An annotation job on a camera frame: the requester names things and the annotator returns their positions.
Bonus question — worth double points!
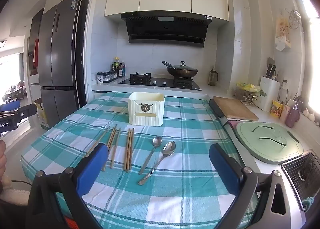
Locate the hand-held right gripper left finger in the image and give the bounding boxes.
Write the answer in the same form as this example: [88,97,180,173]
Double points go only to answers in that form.
[26,143,109,229]

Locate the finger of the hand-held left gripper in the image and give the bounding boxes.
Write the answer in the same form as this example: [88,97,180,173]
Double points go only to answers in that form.
[14,104,37,122]
[0,101,21,115]

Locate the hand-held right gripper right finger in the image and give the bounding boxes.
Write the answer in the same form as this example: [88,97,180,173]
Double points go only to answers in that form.
[209,143,309,229]

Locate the bundle of wooden chopsticks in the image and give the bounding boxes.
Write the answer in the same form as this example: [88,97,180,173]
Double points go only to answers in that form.
[86,124,135,172]

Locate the large steel spoon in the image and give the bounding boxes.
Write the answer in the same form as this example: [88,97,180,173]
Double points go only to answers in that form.
[137,141,177,186]

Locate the cream ribbed utensil holder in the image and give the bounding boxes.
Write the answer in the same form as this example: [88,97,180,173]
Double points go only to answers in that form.
[128,92,165,127]

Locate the small steel spoon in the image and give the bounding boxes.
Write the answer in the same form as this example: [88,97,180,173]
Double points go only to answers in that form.
[138,136,163,176]

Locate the person's left forearm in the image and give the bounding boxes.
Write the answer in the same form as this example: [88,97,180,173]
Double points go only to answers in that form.
[0,176,29,206]

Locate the person's left hand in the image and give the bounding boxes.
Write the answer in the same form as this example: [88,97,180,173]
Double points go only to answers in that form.
[0,140,7,178]

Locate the wooden dining table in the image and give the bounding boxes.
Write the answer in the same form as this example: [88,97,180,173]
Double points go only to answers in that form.
[2,87,25,102]

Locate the cardboard box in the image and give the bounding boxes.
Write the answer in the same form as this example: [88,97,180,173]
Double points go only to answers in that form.
[34,98,49,129]

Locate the light green plastic board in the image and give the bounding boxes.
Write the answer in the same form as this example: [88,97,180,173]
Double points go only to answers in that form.
[236,121,304,165]

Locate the teal white plaid tablecloth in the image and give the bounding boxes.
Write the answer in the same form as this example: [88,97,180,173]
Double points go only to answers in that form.
[21,92,259,229]

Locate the pink plastic board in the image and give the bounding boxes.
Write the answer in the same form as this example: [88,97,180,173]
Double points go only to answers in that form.
[226,120,242,132]

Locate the wooden cutting board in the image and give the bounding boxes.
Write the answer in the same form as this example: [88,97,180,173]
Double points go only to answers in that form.
[212,96,259,122]

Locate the grey steel refrigerator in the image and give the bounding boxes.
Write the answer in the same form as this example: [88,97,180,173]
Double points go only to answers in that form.
[37,0,84,128]

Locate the steel sink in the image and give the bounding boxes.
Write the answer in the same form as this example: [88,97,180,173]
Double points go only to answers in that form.
[281,152,320,209]

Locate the yellow printed cup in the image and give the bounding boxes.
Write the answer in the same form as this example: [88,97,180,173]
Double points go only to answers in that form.
[269,100,284,119]

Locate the pink cup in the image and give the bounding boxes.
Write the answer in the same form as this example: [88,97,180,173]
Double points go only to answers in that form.
[280,104,290,122]

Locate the white knife block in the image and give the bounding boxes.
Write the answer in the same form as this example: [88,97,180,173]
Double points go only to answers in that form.
[257,76,280,112]

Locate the purple soap dispenser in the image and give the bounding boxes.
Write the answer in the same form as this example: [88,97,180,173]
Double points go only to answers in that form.
[285,102,302,128]

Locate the yellow plastic bag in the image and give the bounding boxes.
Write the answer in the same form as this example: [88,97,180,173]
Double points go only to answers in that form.
[236,82,262,93]

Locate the teal dish cloth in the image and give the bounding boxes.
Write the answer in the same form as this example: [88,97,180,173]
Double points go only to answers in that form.
[301,196,315,213]

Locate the brown water jug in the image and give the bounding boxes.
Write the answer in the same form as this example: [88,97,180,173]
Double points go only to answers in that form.
[208,68,219,86]

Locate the rack of spice jars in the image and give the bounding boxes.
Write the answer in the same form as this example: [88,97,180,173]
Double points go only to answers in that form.
[102,70,118,82]

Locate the black glass gas hob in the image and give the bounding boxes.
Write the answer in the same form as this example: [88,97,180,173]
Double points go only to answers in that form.
[118,72,202,91]

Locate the dark wok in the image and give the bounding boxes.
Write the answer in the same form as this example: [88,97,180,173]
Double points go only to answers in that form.
[162,61,199,79]

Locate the glass wok lid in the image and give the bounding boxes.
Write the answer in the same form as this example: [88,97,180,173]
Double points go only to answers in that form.
[167,61,198,72]

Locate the hanging printed bag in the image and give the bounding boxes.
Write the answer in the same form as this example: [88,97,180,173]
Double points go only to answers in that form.
[274,17,292,51]

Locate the black range hood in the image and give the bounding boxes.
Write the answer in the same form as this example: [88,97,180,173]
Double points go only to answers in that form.
[121,12,213,48]

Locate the thin frame eyeglasses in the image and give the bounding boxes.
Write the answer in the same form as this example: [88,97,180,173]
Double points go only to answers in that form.
[252,125,287,147]

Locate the red wall hanging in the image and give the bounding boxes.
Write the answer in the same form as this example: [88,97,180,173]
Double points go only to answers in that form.
[32,39,40,70]

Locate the wire basket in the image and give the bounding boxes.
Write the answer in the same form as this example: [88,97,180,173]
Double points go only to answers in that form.
[233,87,260,106]

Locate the hanging round wire rack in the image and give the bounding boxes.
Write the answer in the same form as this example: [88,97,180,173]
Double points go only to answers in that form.
[285,8,302,30]

